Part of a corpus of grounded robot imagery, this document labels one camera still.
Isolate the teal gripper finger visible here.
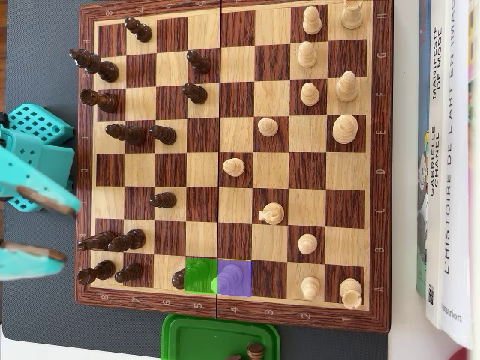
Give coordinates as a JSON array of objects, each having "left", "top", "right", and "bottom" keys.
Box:
[
  {"left": 0, "top": 144, "right": 82, "bottom": 217},
  {"left": 0, "top": 241, "right": 68, "bottom": 282}
]

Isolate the dark wooden pawn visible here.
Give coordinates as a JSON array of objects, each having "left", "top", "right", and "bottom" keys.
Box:
[
  {"left": 149, "top": 191, "right": 178, "bottom": 210},
  {"left": 148, "top": 124, "right": 177, "bottom": 146},
  {"left": 181, "top": 82, "right": 209, "bottom": 105},
  {"left": 186, "top": 49, "right": 211, "bottom": 75},
  {"left": 123, "top": 16, "right": 153, "bottom": 44},
  {"left": 114, "top": 262, "right": 144, "bottom": 284},
  {"left": 171, "top": 260, "right": 211, "bottom": 292},
  {"left": 107, "top": 229, "right": 146, "bottom": 253}
]

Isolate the dark wooden rook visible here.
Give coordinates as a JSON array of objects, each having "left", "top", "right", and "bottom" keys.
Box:
[
  {"left": 76, "top": 260, "right": 116, "bottom": 285},
  {"left": 79, "top": 88, "right": 119, "bottom": 113}
]

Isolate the dark wooden bishop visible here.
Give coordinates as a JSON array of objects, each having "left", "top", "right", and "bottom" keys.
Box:
[{"left": 77, "top": 230, "right": 116, "bottom": 252}]

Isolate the dark wooden queen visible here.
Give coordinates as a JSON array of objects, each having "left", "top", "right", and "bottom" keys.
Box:
[{"left": 105, "top": 124, "right": 146, "bottom": 147}]

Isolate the dark grey table mat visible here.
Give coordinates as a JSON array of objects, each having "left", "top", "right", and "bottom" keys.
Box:
[{"left": 0, "top": 0, "right": 389, "bottom": 360}]

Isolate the green plastic tray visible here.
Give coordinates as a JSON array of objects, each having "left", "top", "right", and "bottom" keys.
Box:
[{"left": 160, "top": 313, "right": 281, "bottom": 360}]

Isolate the light wooden pawn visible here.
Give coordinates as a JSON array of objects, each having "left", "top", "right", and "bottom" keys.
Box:
[
  {"left": 222, "top": 157, "right": 246, "bottom": 179},
  {"left": 257, "top": 118, "right": 280, "bottom": 137},
  {"left": 301, "top": 82, "right": 320, "bottom": 107},
  {"left": 298, "top": 40, "right": 318, "bottom": 69},
  {"left": 301, "top": 276, "right": 322, "bottom": 301},
  {"left": 302, "top": 6, "right": 323, "bottom": 36},
  {"left": 298, "top": 233, "right": 319, "bottom": 255}
]

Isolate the wooden folding chessboard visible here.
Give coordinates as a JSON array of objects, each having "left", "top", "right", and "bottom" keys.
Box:
[{"left": 73, "top": 0, "right": 394, "bottom": 335}]

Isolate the light wooden knight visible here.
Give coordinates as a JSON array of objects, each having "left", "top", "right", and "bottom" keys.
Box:
[{"left": 258, "top": 202, "right": 286, "bottom": 226}]

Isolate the light wooden king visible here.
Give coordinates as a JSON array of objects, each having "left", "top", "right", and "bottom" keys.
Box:
[{"left": 332, "top": 113, "right": 359, "bottom": 145}]

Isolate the light wooden rook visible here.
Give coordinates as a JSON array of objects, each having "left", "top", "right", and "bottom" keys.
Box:
[
  {"left": 340, "top": 0, "right": 365, "bottom": 31},
  {"left": 339, "top": 277, "right": 364, "bottom": 311}
]

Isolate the light wooden bishop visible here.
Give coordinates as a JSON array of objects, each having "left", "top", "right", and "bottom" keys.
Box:
[{"left": 335, "top": 70, "right": 359, "bottom": 103}]

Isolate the blue illustrated book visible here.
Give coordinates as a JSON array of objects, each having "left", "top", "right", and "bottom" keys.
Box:
[{"left": 415, "top": 0, "right": 433, "bottom": 299}]

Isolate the white Gabrielle Chanel book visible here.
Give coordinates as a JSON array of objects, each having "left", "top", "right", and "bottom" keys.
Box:
[{"left": 425, "top": 0, "right": 449, "bottom": 331}]

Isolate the white book with coloured marks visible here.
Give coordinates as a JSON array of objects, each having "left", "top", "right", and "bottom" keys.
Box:
[{"left": 466, "top": 0, "right": 480, "bottom": 352}]

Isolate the red object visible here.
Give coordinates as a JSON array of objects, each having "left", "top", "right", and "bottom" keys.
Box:
[{"left": 445, "top": 346, "right": 480, "bottom": 360}]

